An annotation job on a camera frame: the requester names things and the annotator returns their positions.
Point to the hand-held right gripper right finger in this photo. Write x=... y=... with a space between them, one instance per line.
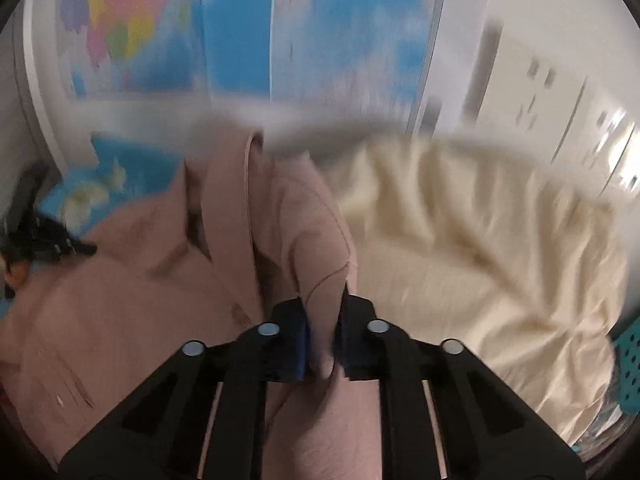
x=348 y=352

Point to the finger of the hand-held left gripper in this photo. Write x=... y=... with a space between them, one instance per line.
x=65 y=248

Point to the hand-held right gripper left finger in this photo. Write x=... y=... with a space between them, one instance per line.
x=297 y=342

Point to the pink garment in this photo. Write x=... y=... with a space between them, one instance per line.
x=150 y=310

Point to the blue floral blanket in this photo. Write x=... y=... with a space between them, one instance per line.
x=125 y=160

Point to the cream garment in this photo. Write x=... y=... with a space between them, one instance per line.
x=475 y=285

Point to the teal perforated basket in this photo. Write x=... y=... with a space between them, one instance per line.
x=630 y=360

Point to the colourful wall map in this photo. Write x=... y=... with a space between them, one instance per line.
x=325 y=35

